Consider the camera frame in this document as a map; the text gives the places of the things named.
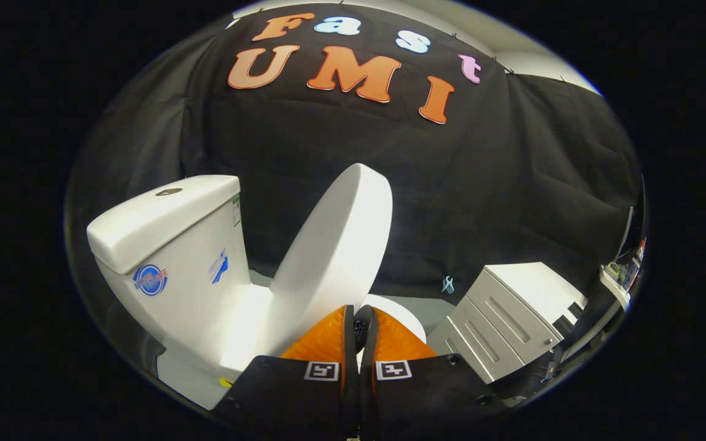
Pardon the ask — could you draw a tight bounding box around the black backdrop cloth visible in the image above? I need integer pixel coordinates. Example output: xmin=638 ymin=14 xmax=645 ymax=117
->
xmin=68 ymin=3 xmax=645 ymax=362

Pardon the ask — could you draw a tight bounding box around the white toilet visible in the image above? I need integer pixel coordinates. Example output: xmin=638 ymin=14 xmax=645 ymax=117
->
xmin=86 ymin=175 xmax=427 ymax=411

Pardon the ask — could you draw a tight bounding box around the white round side table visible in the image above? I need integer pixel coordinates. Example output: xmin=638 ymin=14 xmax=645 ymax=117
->
xmin=598 ymin=265 xmax=632 ymax=312

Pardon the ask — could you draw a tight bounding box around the white drawer cabinet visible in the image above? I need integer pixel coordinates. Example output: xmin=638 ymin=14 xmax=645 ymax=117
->
xmin=427 ymin=262 xmax=590 ymax=385

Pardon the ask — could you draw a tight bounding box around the white toilet lid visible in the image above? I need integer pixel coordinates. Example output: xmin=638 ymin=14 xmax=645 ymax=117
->
xmin=261 ymin=163 xmax=393 ymax=359

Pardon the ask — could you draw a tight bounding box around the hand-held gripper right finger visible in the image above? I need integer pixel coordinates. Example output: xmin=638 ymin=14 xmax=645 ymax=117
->
xmin=356 ymin=305 xmax=508 ymax=441

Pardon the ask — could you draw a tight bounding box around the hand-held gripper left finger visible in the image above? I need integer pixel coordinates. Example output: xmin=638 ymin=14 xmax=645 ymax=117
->
xmin=212 ymin=305 xmax=359 ymax=441

